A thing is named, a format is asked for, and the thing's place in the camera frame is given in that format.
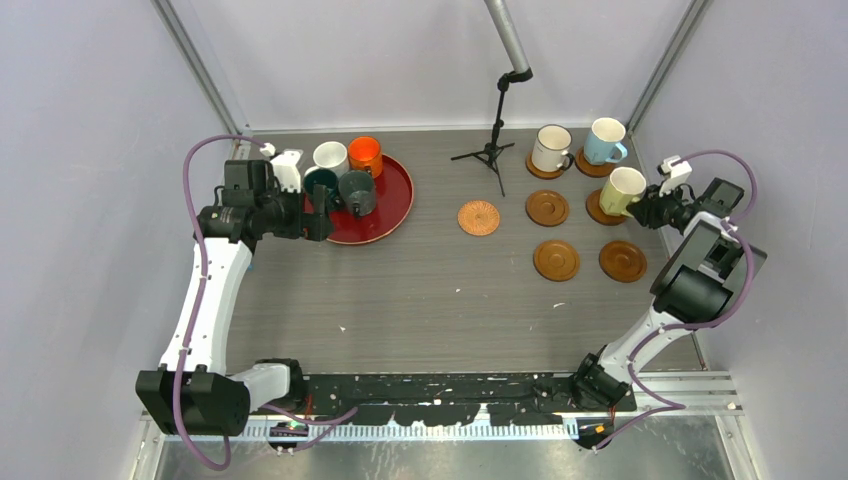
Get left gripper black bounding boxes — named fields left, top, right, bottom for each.
left=257, top=181, right=334, bottom=242

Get dark teal cup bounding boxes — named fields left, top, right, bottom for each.
left=303, top=166, right=342, bottom=211

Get dark green cup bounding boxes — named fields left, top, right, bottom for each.
left=338, top=170, right=377, bottom=218

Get yellow mug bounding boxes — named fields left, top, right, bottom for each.
left=599, top=167, right=647, bottom=217

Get wooden coaster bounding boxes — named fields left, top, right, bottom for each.
left=585, top=189, right=628, bottom=226
left=533, top=240, right=581, bottom=282
left=598, top=240, right=648, bottom=283
left=575, top=148, right=617, bottom=178
left=525, top=190, right=570, bottom=227
left=525, top=154, right=569, bottom=180

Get orange cup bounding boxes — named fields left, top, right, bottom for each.
left=347, top=136, right=383, bottom=178

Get red round tray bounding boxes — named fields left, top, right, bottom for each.
left=305, top=154, right=414, bottom=245

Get light blue mug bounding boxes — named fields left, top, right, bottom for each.
left=583, top=117, right=629, bottom=166

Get white cup brown rim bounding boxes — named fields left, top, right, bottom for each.
left=531, top=124, right=575, bottom=172

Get woven rattan coaster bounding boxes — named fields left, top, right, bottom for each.
left=457, top=200, right=501, bottom=237

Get microphone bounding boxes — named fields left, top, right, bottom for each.
left=451, top=0, right=534, bottom=197

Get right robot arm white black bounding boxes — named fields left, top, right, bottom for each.
left=570, top=178, right=767, bottom=411

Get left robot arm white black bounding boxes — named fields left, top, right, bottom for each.
left=135, top=151, right=333, bottom=436

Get white cup back left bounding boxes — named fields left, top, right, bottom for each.
left=306, top=141, right=350, bottom=177

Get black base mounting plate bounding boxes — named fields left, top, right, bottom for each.
left=269, top=373, right=610, bottom=427

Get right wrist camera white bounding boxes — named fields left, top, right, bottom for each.
left=658, top=155, right=692, bottom=196

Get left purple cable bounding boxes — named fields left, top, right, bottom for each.
left=170, top=135, right=359, bottom=473

